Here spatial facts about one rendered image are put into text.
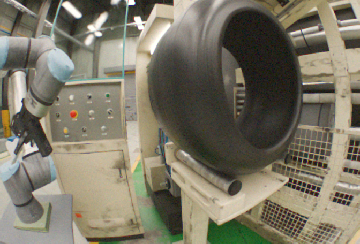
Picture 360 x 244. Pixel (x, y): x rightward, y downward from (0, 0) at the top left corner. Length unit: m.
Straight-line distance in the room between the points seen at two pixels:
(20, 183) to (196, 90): 0.78
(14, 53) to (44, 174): 0.56
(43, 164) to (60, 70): 0.54
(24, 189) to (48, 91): 0.53
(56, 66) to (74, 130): 0.70
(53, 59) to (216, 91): 0.36
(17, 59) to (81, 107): 0.66
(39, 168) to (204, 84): 0.77
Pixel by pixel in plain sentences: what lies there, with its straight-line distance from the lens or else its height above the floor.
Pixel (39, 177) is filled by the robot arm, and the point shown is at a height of 0.82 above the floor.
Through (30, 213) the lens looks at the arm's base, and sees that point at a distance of 0.85.
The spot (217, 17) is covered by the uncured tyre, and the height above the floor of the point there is 1.30.
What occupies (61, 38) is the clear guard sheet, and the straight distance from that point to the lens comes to 1.14.
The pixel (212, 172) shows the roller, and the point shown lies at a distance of 0.46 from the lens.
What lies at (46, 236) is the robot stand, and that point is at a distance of 0.81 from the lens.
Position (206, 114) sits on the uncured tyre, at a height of 1.10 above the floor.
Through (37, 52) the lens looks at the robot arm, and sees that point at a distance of 0.49.
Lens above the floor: 1.12
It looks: 3 degrees down
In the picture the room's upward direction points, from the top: 2 degrees counter-clockwise
